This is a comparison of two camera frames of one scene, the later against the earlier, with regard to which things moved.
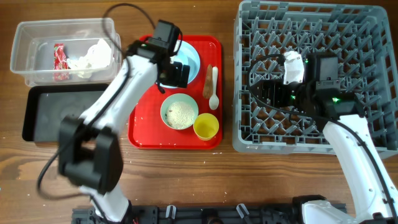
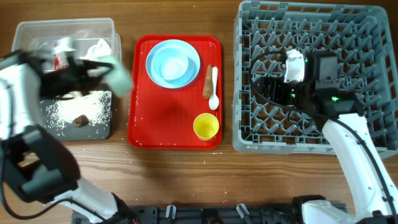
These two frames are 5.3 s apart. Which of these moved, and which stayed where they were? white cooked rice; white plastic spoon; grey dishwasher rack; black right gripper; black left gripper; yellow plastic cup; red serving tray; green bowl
Moved: white cooked rice; black left gripper; green bowl
Stayed: yellow plastic cup; white plastic spoon; grey dishwasher rack; black right gripper; red serving tray
